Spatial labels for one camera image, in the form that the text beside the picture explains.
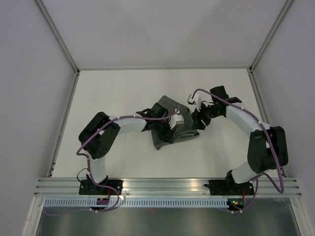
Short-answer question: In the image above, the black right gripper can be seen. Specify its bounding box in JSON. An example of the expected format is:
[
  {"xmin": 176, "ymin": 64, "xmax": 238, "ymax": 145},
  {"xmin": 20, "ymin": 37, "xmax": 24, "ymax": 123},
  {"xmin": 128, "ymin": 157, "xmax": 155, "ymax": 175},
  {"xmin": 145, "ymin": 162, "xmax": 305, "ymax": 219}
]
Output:
[{"xmin": 190, "ymin": 100, "xmax": 221, "ymax": 130}]

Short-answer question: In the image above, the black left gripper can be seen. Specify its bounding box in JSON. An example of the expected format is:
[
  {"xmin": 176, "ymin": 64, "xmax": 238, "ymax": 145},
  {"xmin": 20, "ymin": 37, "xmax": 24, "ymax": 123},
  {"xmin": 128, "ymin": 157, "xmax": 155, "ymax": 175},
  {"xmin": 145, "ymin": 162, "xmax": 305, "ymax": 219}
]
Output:
[{"xmin": 153, "ymin": 119, "xmax": 177, "ymax": 145}]

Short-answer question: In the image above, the grey cloth napkin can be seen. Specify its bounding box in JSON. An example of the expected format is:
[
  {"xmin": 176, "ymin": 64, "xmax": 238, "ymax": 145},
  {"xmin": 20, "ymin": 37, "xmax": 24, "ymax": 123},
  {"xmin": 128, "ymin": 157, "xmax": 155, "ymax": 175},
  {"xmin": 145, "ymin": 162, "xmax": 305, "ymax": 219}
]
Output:
[{"xmin": 157, "ymin": 95, "xmax": 199, "ymax": 143}]

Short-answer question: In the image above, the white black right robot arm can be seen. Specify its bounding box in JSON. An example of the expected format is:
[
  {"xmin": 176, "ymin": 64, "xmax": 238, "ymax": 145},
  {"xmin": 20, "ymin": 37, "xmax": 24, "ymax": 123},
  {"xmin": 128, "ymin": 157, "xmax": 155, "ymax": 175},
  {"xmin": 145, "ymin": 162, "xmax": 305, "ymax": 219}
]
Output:
[{"xmin": 188, "ymin": 86, "xmax": 288, "ymax": 194}]

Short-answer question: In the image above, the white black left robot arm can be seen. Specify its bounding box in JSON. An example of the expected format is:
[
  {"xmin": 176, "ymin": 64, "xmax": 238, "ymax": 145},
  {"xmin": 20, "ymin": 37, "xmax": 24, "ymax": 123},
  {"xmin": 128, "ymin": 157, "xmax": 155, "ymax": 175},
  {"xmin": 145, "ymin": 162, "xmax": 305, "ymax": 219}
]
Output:
[{"xmin": 76, "ymin": 103, "xmax": 184, "ymax": 195}]

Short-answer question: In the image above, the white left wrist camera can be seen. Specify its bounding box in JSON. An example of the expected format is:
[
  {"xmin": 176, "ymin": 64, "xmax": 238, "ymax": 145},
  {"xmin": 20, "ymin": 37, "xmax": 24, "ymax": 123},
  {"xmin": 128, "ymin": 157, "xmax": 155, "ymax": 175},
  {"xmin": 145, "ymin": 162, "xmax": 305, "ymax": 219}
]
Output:
[{"xmin": 169, "ymin": 114, "xmax": 185, "ymax": 129}]

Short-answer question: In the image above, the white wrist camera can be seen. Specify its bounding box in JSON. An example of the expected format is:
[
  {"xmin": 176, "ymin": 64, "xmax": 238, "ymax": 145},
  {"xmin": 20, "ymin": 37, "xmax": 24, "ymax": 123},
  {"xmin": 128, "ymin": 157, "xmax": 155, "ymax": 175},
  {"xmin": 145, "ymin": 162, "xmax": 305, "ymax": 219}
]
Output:
[
  {"xmin": 169, "ymin": 114, "xmax": 185, "ymax": 129},
  {"xmin": 187, "ymin": 94, "xmax": 202, "ymax": 111}
]

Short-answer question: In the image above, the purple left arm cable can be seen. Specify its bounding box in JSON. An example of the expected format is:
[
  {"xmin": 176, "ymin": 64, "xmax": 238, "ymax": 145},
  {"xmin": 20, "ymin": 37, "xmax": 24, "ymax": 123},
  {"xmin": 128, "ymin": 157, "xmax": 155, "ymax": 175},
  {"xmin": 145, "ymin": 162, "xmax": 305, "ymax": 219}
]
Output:
[{"xmin": 45, "ymin": 106, "xmax": 182, "ymax": 216}]

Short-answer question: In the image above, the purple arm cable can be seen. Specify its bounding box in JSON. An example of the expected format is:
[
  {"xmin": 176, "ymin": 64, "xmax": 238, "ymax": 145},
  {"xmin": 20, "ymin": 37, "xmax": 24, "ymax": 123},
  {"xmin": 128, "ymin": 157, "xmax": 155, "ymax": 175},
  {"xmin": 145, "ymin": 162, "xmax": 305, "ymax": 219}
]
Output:
[
  {"xmin": 45, "ymin": 106, "xmax": 182, "ymax": 216},
  {"xmin": 191, "ymin": 88, "xmax": 286, "ymax": 215}
]

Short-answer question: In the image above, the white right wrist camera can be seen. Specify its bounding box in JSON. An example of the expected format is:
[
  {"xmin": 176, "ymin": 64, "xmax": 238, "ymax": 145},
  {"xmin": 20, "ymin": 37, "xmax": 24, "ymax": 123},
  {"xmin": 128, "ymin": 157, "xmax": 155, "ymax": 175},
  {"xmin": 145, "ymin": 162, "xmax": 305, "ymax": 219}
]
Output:
[{"xmin": 187, "ymin": 94, "xmax": 202, "ymax": 111}]

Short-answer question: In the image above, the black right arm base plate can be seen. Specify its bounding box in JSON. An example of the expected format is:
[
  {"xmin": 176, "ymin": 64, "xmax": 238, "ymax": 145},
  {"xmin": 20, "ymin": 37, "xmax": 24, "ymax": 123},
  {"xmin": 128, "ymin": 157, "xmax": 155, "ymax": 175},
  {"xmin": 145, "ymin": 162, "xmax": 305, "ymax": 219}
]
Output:
[{"xmin": 204, "ymin": 179, "xmax": 254, "ymax": 196}]

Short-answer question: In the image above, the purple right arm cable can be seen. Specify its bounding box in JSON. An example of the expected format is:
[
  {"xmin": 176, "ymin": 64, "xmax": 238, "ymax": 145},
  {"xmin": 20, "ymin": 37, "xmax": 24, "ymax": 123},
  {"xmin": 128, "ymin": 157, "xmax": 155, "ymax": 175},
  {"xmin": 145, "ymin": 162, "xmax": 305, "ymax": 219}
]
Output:
[{"xmin": 191, "ymin": 88, "xmax": 286, "ymax": 215}]

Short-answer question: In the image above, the white slotted cable duct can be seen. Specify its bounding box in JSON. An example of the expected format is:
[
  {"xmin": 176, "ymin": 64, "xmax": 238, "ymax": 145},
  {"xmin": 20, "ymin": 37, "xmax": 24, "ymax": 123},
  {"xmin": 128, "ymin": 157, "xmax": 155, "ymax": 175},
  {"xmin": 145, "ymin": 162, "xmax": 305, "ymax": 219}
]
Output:
[{"xmin": 44, "ymin": 198, "xmax": 228, "ymax": 208}]

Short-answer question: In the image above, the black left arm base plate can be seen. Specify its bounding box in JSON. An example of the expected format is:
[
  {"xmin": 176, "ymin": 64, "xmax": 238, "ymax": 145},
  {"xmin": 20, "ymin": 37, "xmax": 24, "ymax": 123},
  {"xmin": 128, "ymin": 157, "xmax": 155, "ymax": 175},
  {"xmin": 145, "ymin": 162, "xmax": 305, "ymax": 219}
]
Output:
[{"xmin": 78, "ymin": 179, "xmax": 123, "ymax": 197}]

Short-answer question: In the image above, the aluminium frame rail front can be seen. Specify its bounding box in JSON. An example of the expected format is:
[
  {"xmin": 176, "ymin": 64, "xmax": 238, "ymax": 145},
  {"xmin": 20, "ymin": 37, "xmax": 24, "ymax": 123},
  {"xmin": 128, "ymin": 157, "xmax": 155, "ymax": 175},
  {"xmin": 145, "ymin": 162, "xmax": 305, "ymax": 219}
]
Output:
[{"xmin": 32, "ymin": 177, "xmax": 302, "ymax": 198}]

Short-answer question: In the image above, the aluminium post back right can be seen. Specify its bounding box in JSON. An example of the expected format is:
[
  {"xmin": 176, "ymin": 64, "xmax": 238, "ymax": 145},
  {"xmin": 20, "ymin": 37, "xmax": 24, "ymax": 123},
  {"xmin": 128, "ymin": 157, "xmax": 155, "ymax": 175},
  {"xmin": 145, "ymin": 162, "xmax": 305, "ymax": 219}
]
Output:
[{"xmin": 248, "ymin": 0, "xmax": 295, "ymax": 74}]

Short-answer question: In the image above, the aluminium post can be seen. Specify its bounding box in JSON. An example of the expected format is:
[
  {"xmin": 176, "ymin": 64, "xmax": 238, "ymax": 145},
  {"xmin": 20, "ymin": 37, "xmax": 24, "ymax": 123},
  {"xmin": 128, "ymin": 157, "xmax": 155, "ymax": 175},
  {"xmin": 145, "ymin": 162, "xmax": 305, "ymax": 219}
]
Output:
[
  {"xmin": 248, "ymin": 0, "xmax": 295, "ymax": 74},
  {"xmin": 33, "ymin": 0, "xmax": 80, "ymax": 75}
]

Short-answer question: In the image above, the aluminium post back left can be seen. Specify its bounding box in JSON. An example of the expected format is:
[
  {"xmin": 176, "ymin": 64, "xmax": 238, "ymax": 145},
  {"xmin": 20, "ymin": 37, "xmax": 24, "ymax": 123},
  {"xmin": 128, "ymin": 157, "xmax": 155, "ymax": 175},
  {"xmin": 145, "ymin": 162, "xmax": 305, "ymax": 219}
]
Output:
[{"xmin": 33, "ymin": 0, "xmax": 80, "ymax": 75}]

